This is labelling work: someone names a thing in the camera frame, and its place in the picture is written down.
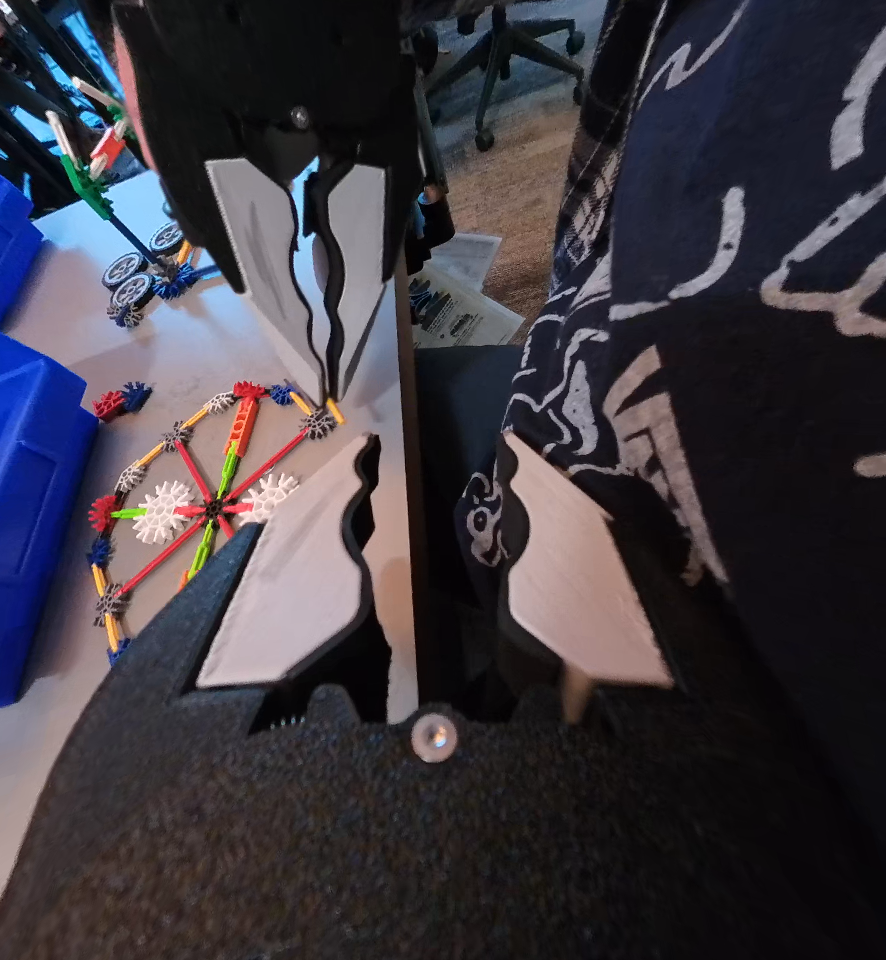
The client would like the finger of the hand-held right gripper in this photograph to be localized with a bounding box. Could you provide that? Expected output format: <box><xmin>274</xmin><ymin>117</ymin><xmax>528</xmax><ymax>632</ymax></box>
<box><xmin>302</xmin><ymin>161</ymin><xmax>391</xmax><ymax>402</ymax></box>
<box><xmin>205</xmin><ymin>157</ymin><xmax>335</xmax><ymax>406</ymax></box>

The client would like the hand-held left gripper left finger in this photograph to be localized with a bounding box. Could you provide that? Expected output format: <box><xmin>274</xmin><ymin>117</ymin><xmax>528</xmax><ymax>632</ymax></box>
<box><xmin>195</xmin><ymin>433</ymin><xmax>382</xmax><ymax>691</ymax></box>

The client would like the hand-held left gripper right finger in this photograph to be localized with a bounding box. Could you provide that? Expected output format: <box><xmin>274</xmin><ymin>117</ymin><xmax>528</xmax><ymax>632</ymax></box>
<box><xmin>495</xmin><ymin>432</ymin><xmax>675</xmax><ymax>725</ymax></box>

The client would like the colourful toy wheel model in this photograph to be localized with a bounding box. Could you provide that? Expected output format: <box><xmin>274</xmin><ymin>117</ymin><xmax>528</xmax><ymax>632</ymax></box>
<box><xmin>86</xmin><ymin>378</ymin><xmax>348</xmax><ymax>669</ymax></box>

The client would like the printed paper sheet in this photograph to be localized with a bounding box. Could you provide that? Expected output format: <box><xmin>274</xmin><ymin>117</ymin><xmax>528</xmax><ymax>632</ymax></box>
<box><xmin>410</xmin><ymin>231</ymin><xmax>526</xmax><ymax>351</ymax></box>

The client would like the wheeled toy rod model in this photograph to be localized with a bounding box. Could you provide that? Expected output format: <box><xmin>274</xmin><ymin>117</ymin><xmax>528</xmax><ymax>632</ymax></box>
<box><xmin>44</xmin><ymin>75</ymin><xmax>215</xmax><ymax>331</ymax></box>

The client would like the red and blue connector piece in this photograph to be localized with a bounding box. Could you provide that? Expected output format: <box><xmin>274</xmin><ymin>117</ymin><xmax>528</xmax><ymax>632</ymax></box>
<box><xmin>92</xmin><ymin>381</ymin><xmax>153</xmax><ymax>423</ymax></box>

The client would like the plaid overshirt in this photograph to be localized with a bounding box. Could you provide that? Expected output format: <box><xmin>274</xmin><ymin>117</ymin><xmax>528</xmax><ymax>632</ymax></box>
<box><xmin>551</xmin><ymin>0</ymin><xmax>639</xmax><ymax>316</ymax></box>

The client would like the black office chair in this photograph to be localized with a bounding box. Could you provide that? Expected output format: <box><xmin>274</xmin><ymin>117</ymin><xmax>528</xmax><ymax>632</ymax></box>
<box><xmin>422</xmin><ymin>0</ymin><xmax>588</xmax><ymax>153</ymax></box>

